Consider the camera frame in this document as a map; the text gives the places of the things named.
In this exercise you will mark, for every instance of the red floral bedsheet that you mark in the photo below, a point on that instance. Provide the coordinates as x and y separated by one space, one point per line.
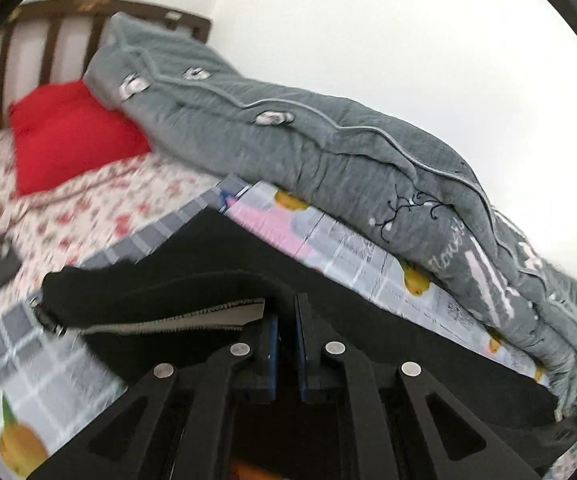
61 227

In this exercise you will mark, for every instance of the black pants with white stripe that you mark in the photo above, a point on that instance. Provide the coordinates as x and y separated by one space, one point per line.
130 315

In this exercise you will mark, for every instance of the dark wooden headboard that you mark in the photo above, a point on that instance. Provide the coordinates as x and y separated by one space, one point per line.
56 12

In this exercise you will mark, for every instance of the fruit print grey bedsheet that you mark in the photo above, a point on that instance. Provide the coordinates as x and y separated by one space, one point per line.
56 387

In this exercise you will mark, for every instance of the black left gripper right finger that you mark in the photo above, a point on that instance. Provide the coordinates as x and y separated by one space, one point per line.
399 422

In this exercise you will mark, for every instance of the red pillow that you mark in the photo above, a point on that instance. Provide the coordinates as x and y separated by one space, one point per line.
61 131

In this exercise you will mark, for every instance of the grey quilted comforter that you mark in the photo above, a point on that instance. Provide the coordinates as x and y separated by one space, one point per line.
395 184

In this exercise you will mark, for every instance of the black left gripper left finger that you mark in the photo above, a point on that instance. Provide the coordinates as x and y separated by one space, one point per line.
173 423

